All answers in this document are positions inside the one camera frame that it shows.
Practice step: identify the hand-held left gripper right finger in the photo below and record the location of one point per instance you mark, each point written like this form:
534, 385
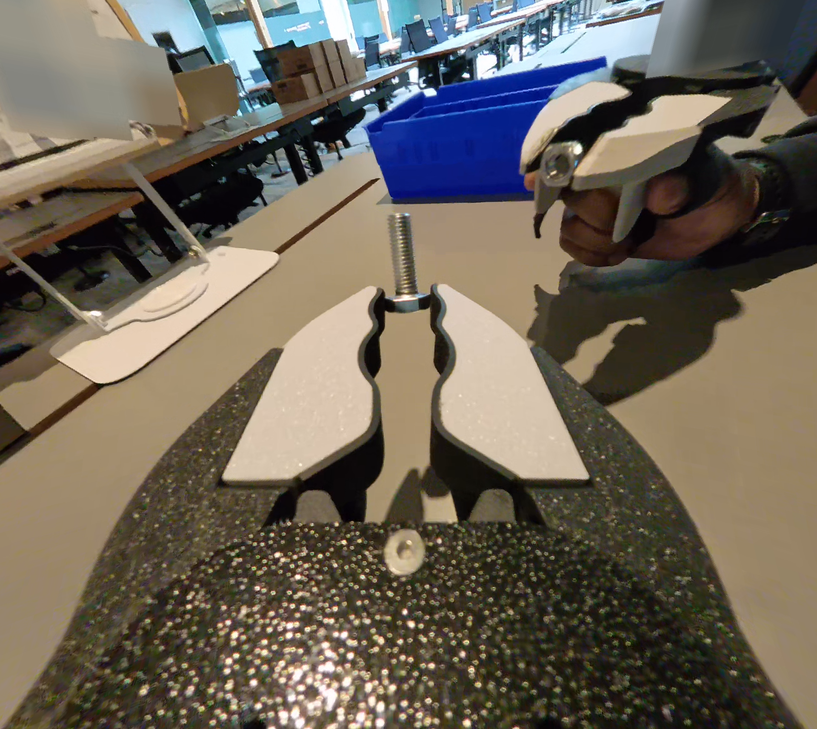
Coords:
504, 397

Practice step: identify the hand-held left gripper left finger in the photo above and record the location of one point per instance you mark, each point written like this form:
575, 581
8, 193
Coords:
306, 397

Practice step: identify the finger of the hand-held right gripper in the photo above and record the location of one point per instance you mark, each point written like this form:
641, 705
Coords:
544, 126
638, 154

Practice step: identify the silver hex nut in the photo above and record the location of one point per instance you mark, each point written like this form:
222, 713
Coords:
563, 162

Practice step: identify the silver hex bolt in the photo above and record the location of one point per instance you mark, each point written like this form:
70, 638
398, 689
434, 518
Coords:
403, 256

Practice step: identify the person's right forearm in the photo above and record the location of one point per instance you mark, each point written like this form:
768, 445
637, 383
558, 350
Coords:
791, 167

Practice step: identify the person's right hand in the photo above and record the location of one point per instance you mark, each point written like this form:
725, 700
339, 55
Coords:
696, 212

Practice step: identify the blue plastic bin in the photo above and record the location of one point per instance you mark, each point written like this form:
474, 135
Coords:
523, 78
459, 154

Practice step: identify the long wooden desk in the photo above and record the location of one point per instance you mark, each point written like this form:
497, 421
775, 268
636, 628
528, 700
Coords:
472, 39
236, 132

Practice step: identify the row of blue office chairs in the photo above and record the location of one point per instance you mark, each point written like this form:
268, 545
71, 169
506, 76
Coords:
447, 27

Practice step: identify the wristwatch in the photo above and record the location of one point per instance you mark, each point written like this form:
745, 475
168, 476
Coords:
766, 224

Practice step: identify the white document stand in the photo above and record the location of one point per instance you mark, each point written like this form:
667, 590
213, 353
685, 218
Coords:
166, 301

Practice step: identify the stack of cardboard boxes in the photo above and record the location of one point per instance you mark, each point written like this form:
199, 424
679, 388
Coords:
316, 68

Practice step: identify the tan cardboard panel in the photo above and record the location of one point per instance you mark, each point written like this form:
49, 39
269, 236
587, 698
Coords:
207, 94

